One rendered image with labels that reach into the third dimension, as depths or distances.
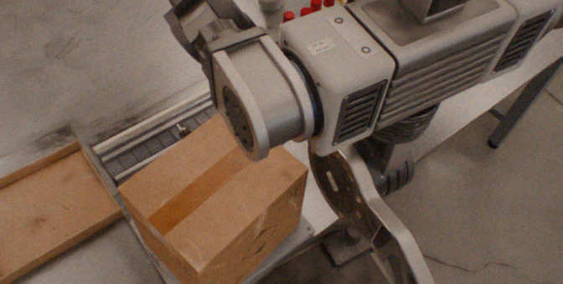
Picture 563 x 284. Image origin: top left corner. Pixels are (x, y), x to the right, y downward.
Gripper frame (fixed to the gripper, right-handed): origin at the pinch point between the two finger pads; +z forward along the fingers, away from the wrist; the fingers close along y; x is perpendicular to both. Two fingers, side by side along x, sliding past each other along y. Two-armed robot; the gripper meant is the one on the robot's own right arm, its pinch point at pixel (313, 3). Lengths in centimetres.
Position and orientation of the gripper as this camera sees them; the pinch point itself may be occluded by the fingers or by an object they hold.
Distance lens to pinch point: 146.7
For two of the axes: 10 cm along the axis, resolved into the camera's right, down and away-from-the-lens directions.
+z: -0.3, 5.8, 8.2
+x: 6.0, 6.7, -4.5
